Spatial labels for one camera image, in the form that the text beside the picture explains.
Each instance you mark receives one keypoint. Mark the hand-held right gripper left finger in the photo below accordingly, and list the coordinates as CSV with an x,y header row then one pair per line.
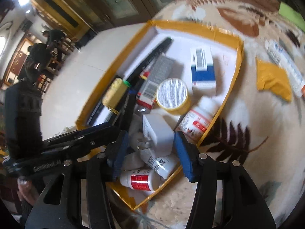
x,y
119,155

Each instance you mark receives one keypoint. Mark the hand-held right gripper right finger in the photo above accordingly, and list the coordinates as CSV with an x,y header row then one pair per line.
x,y
184,155

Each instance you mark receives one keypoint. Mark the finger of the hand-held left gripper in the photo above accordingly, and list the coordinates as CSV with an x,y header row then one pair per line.
x,y
83,146
95,131

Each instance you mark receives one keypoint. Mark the white pill bottle red label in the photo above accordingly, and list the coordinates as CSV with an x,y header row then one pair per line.
x,y
197,120

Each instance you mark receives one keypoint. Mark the white charger plug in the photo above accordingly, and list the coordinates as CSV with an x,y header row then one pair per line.
x,y
156,131

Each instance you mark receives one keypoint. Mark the yellow round tin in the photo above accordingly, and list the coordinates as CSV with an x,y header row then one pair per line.
x,y
172,95

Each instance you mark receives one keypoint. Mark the blue white medicine box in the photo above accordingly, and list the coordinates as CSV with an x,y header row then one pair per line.
x,y
203,76

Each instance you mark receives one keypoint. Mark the grey red small box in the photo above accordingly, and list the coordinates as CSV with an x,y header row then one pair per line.
x,y
157,76

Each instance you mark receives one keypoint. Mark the black marker green cap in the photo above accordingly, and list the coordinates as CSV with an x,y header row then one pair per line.
x,y
152,54

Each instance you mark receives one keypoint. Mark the yellow-rimmed white box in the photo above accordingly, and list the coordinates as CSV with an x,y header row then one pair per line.
x,y
181,40

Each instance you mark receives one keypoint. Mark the person's left hand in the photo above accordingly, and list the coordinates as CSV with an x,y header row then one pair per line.
x,y
25,190

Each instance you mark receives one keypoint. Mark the small white bottle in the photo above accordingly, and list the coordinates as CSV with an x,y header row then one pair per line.
x,y
133,161

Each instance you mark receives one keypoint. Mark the large white bottle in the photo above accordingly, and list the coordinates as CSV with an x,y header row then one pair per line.
x,y
159,163

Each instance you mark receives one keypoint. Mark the white bottle red band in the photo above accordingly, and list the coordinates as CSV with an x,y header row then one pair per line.
x,y
140,180

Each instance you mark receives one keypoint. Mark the wooden chair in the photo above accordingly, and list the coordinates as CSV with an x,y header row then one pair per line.
x,y
44,81

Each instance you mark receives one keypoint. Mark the leaf printed blanket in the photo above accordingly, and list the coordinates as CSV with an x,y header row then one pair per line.
x,y
262,124

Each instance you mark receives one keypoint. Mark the gold foil packet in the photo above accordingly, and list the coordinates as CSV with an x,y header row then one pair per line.
x,y
274,81

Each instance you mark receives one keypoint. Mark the wooden glass door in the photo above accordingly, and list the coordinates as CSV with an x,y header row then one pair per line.
x,y
107,2

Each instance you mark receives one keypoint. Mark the white blue toothpaste box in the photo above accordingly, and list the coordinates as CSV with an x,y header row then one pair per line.
x,y
283,60

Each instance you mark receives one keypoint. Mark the green cloth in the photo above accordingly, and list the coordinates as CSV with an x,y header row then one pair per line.
x,y
289,12

